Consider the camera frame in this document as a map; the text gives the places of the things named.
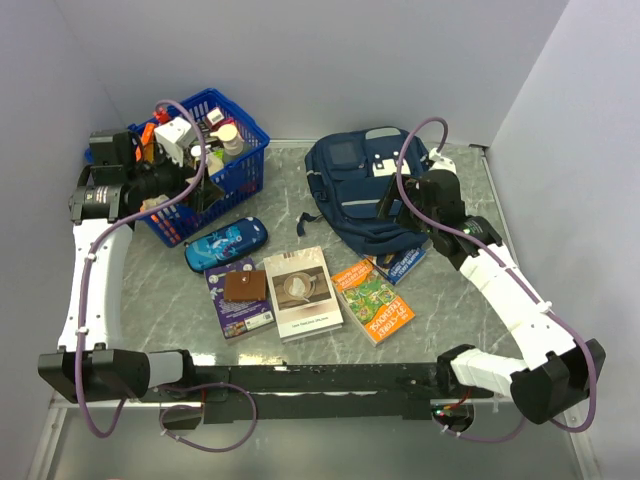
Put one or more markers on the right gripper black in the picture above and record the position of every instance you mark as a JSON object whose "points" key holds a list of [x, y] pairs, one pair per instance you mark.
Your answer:
{"points": [[395, 192]]}

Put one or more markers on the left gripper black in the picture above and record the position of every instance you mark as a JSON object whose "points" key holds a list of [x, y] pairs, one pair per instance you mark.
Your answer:
{"points": [[181, 174]]}

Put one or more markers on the navy blue student backpack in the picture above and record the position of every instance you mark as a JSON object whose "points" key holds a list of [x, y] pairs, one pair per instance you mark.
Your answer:
{"points": [[348, 174]]}

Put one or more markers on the brown leather wallet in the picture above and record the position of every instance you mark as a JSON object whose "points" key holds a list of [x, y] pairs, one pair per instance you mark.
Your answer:
{"points": [[245, 286]]}

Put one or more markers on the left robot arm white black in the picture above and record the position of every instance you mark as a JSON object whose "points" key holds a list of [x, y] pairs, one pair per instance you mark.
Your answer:
{"points": [[90, 362]]}

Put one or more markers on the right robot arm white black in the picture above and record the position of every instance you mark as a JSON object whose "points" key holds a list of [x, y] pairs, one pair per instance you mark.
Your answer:
{"points": [[557, 369]]}

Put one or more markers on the beige crumpled bag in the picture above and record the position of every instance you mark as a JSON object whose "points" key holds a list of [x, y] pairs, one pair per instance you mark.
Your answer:
{"points": [[150, 203]]}

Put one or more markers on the white pump lotion bottle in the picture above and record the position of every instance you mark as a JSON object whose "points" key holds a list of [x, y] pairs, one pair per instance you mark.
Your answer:
{"points": [[214, 162]]}

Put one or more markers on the blue plastic shopping basket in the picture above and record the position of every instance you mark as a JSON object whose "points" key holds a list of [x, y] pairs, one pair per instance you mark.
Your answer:
{"points": [[230, 175]]}

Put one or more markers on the blue paperback book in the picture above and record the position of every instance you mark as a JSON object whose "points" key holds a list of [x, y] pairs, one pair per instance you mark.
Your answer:
{"points": [[394, 267]]}

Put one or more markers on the beige cap bottle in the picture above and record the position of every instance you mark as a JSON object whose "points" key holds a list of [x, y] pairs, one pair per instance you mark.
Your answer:
{"points": [[231, 139]]}

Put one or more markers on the small red white box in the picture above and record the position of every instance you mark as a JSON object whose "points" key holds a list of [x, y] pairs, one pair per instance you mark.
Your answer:
{"points": [[214, 117]]}

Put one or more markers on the blue monster pencil case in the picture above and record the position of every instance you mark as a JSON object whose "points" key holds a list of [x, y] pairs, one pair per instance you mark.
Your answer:
{"points": [[226, 245]]}

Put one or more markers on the orange treehouse paperback book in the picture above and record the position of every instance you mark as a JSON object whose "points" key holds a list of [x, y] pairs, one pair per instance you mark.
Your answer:
{"points": [[371, 301]]}

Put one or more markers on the purple paperback book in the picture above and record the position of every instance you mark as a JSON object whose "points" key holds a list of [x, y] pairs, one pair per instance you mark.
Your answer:
{"points": [[237, 319]]}

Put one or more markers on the white coffee cover book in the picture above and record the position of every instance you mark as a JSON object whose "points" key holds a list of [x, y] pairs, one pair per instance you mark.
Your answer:
{"points": [[302, 296]]}

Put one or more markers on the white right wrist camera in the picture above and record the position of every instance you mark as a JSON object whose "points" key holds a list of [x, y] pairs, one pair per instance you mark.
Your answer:
{"points": [[438, 161]]}

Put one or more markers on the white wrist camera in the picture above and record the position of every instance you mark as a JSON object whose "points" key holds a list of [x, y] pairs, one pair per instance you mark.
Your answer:
{"points": [[175, 137], [438, 161]]}

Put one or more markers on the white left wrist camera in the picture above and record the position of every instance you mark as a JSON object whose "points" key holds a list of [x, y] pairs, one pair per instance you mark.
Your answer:
{"points": [[175, 137]]}

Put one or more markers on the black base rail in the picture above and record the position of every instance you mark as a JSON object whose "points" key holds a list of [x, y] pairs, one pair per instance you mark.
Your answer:
{"points": [[406, 390]]}

